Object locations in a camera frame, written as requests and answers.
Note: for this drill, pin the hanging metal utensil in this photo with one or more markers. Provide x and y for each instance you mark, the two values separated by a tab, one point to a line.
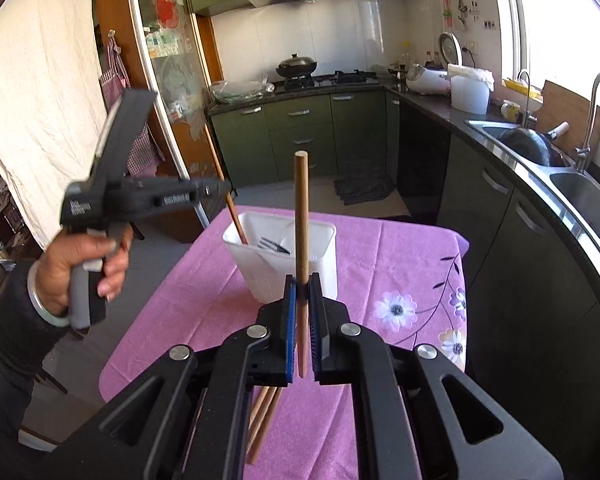
462	10

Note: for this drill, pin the person's left forearm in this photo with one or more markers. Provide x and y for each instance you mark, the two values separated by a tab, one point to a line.
10	340

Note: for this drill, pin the white wall outlet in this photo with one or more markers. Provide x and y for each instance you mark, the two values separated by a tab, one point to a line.
470	49

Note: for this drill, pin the black countertop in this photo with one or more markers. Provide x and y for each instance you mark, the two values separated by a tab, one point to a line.
440	102

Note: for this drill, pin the small thin faucet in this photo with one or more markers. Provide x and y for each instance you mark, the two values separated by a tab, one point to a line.
526	95

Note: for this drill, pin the black wok with lid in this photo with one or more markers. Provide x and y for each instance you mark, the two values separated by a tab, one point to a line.
296	65

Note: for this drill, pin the white hanging sheet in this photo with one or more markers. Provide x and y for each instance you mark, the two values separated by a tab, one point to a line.
40	85

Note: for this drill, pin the plastic bag of vegetables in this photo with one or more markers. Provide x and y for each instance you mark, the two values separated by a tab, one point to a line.
237	91

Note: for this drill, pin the wooden cutting board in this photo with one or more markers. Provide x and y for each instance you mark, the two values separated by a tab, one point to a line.
555	105

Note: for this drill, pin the pale jade bangle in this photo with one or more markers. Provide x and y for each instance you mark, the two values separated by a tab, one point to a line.
42	310

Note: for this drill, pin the wooden partition frame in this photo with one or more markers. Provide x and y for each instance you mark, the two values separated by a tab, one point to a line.
111	0

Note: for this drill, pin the white plastic utensil holder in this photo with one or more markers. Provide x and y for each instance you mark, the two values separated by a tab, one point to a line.
260	272

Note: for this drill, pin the person's left hand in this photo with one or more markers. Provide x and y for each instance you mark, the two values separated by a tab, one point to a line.
60	270

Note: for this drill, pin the white rice cooker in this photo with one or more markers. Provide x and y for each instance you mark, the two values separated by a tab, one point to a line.
427	81

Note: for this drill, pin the pink floral tablecloth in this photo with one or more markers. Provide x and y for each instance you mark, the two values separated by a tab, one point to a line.
380	260

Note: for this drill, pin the wooden chopstick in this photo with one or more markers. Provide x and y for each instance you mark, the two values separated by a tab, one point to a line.
261	412
236	220
257	402
301	220
267	425

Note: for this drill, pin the dark sink base cabinets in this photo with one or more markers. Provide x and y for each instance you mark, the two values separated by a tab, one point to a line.
505	285

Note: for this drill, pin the dark floor mat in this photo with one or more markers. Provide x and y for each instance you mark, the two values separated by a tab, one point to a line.
362	189

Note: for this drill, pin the white lined bucket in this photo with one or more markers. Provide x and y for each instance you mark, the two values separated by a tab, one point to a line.
470	92

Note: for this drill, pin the tall steel faucet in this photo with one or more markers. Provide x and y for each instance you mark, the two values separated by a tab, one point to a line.
592	120

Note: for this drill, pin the pink green hanging tool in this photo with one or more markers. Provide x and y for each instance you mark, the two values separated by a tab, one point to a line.
447	10

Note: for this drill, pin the white round appliance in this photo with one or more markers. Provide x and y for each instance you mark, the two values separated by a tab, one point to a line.
450	50

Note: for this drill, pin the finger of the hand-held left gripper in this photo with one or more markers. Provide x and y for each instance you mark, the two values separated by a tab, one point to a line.
175	199

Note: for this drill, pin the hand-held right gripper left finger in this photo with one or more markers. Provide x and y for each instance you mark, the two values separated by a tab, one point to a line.
290	332

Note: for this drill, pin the checkered apron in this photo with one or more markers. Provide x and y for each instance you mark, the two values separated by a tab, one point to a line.
112	80

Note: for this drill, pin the pale ceramic mug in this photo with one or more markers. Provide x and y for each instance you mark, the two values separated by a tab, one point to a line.
511	111

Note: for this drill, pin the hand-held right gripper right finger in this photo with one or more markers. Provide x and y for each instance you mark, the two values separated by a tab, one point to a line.
316	332

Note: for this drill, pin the black frying pan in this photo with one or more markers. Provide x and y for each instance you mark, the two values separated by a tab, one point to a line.
525	145

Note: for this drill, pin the steel double sink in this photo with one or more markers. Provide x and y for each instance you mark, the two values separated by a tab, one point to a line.
580	195

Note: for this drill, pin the metal fork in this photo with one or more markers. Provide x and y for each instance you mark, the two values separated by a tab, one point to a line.
272	246

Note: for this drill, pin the black gas stove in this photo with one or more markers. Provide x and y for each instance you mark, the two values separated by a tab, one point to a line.
340	80

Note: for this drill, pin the kitchen window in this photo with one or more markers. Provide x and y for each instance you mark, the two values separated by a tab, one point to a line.
560	20

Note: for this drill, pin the glass sliding door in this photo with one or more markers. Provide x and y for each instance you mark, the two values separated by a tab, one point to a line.
170	60

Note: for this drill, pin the yellow sill item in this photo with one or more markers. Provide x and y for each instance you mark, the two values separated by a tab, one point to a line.
520	87

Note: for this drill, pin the green base cabinets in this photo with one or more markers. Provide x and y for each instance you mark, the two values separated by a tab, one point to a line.
305	130

